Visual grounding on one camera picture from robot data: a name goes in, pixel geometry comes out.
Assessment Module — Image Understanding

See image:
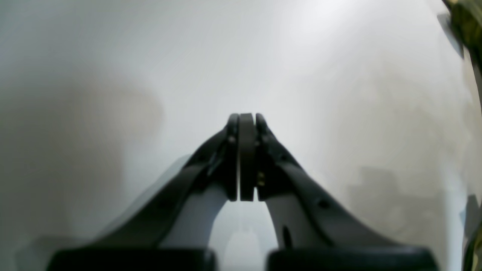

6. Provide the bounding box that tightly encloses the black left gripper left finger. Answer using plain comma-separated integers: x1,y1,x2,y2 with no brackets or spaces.
47,114,239,271

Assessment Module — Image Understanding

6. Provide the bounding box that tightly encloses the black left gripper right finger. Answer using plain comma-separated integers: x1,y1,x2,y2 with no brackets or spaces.
239,113,439,271

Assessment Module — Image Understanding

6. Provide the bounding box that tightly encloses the camouflage t-shirt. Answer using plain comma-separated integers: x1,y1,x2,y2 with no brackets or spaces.
438,0,482,100

